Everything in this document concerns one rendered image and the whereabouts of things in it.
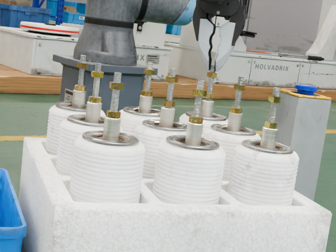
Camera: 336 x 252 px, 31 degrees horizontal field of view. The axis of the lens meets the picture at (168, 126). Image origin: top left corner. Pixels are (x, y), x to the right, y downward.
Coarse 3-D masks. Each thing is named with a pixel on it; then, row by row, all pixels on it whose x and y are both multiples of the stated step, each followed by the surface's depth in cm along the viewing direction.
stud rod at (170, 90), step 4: (172, 68) 93; (172, 72) 93; (172, 76) 93; (168, 84) 94; (172, 84) 93; (168, 88) 94; (172, 88) 94; (168, 92) 94; (172, 92) 94; (168, 96) 94; (172, 96) 94; (168, 100) 94
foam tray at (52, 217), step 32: (32, 160) 94; (32, 192) 92; (64, 192) 78; (224, 192) 88; (32, 224) 90; (64, 224) 72; (96, 224) 74; (128, 224) 75; (160, 224) 76; (192, 224) 78; (224, 224) 79; (256, 224) 81; (288, 224) 83; (320, 224) 85
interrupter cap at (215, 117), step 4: (188, 112) 110; (192, 112) 111; (200, 116) 107; (212, 116) 111; (216, 116) 110; (220, 116) 110; (224, 116) 110; (212, 120) 106; (216, 120) 107; (220, 120) 107; (224, 120) 108
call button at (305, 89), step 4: (296, 84) 110; (300, 84) 110; (304, 84) 111; (296, 88) 110; (300, 88) 109; (304, 88) 109; (308, 88) 108; (312, 88) 109; (316, 88) 109; (300, 92) 110; (304, 92) 109; (308, 92) 109; (312, 92) 109
